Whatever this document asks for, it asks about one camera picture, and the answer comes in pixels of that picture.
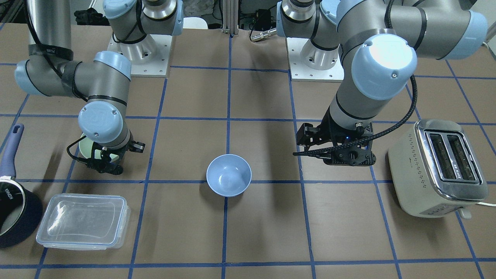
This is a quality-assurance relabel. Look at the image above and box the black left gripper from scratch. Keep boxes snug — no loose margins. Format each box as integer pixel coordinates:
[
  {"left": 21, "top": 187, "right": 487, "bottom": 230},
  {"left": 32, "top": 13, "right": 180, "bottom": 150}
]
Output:
[{"left": 296, "top": 107, "right": 374, "bottom": 153}]

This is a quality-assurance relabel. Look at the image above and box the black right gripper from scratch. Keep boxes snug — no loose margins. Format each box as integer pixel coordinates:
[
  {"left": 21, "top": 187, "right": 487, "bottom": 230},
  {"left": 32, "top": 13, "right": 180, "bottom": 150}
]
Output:
[{"left": 91, "top": 134, "right": 146, "bottom": 163}]

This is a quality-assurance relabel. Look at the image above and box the green bowl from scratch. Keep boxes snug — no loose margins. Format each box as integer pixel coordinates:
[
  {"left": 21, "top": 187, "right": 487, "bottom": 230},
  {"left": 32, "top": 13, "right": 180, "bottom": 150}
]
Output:
[{"left": 78, "top": 134, "right": 105, "bottom": 160}]

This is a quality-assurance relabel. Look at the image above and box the blue bowl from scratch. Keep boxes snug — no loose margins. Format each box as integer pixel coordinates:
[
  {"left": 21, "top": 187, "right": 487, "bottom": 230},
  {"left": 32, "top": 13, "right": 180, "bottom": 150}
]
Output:
[{"left": 206, "top": 154, "right": 253, "bottom": 198}]

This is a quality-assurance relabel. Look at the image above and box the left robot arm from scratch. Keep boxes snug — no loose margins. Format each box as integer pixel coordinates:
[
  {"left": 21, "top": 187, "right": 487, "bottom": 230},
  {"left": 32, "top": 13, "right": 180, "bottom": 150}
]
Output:
[{"left": 276, "top": 0, "right": 488, "bottom": 157}]

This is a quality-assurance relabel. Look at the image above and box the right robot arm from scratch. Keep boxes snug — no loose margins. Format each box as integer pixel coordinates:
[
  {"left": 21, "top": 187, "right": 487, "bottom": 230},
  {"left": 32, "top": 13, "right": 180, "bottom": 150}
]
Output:
[{"left": 14, "top": 0, "right": 184, "bottom": 161}]

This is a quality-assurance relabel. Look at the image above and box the clear plastic lidded container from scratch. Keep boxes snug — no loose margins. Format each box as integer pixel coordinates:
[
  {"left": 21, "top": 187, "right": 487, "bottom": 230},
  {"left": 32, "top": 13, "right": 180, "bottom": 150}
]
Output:
[{"left": 36, "top": 193, "right": 131, "bottom": 251}]

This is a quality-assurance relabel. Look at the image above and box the dark blue saucepan with lid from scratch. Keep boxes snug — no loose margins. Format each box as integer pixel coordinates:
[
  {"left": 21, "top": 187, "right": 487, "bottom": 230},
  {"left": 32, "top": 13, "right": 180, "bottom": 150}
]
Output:
[{"left": 0, "top": 124, "right": 43, "bottom": 248}]

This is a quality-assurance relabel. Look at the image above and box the cream silver toaster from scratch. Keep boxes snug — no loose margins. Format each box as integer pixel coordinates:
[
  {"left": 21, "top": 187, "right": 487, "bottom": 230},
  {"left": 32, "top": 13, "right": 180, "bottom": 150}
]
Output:
[{"left": 388, "top": 119, "right": 489, "bottom": 219}]

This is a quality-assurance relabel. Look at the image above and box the white chair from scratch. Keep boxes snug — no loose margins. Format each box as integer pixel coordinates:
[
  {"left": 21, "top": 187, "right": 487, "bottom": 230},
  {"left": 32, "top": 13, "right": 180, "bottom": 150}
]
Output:
[{"left": 184, "top": 17, "right": 208, "bottom": 30}]

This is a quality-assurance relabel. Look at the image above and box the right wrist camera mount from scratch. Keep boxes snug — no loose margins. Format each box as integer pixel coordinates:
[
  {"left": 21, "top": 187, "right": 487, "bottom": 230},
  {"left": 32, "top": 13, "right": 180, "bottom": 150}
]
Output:
[{"left": 67, "top": 136, "right": 124, "bottom": 175}]

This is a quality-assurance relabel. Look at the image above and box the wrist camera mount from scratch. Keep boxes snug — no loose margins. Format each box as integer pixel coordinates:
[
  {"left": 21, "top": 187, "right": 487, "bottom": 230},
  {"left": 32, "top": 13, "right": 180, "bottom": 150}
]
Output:
[
  {"left": 67, "top": 136, "right": 124, "bottom": 175},
  {"left": 293, "top": 132, "right": 376, "bottom": 166}
]

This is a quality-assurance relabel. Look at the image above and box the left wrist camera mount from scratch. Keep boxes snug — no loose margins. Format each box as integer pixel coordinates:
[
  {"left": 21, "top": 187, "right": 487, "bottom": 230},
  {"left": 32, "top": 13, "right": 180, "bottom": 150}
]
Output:
[{"left": 293, "top": 132, "right": 376, "bottom": 166}]

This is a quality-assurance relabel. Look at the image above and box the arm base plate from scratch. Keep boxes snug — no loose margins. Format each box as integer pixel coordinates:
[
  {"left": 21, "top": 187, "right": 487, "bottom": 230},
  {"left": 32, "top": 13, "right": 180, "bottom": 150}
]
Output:
[
  {"left": 107, "top": 34, "right": 174, "bottom": 78},
  {"left": 286, "top": 38, "right": 344, "bottom": 83}
]

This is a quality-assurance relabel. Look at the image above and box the aluminium frame post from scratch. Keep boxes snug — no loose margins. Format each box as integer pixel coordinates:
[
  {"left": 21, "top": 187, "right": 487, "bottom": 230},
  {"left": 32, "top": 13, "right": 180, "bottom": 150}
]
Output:
[{"left": 219, "top": 0, "right": 239, "bottom": 37}]

